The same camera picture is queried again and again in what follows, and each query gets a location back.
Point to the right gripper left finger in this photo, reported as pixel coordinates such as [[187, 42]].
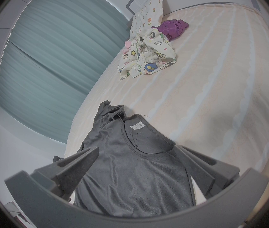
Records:
[[75, 172]]

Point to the black chest of drawers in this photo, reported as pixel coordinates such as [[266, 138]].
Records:
[[57, 159]]

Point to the bed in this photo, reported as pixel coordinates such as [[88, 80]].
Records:
[[208, 79]]

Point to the black T-shirt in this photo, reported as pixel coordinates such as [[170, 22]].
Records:
[[129, 170]]

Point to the pink garment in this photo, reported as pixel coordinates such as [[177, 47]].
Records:
[[126, 46]]

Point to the purple garment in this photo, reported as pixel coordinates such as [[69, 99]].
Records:
[[172, 28]]

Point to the white printed pillow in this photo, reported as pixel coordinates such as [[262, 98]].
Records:
[[146, 15]]

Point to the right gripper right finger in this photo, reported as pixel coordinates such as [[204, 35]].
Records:
[[210, 172]]

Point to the white printed garment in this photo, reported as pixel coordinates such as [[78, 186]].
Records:
[[148, 56]]

